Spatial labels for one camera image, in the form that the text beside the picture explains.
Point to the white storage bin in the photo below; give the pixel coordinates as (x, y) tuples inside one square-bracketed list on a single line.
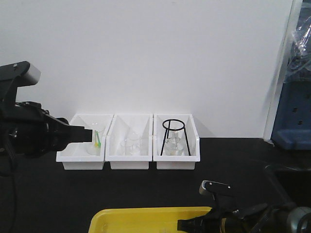
[(75, 156), (121, 126), (176, 162)]

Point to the middle white storage bin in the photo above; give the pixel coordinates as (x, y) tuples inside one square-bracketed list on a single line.
[(121, 126)]

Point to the blue plastic crate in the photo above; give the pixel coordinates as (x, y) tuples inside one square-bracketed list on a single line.
[(292, 126)]

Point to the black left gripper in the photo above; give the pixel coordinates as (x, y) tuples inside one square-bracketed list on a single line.
[(28, 129)]

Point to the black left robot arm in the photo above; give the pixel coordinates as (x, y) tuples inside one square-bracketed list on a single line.
[(7, 100)]

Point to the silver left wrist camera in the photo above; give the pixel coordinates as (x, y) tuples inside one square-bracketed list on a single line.
[(19, 74)]

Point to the black wire tripod stand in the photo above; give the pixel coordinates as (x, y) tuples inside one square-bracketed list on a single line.
[(174, 124)]

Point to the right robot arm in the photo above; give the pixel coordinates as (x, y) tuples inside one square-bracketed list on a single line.
[(285, 218)]

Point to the right white storage bin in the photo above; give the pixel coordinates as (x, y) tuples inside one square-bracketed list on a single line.
[(176, 162)]

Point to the clear conical flask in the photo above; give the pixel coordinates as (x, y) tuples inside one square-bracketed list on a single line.
[(173, 146)]

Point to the clear beaker with green stirrers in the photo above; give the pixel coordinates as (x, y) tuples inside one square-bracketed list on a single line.
[(94, 147)]

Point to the yellow plastic tray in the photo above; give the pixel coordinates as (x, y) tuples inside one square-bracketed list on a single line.
[(143, 220)]

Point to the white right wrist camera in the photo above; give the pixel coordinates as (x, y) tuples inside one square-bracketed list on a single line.
[(211, 187)]

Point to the clear glass beakers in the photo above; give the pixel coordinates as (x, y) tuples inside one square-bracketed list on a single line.
[(134, 145)]

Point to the left white storage bin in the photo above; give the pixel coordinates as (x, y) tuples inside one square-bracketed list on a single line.
[(75, 156)]

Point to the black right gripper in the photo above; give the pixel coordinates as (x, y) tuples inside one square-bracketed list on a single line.
[(226, 217)]

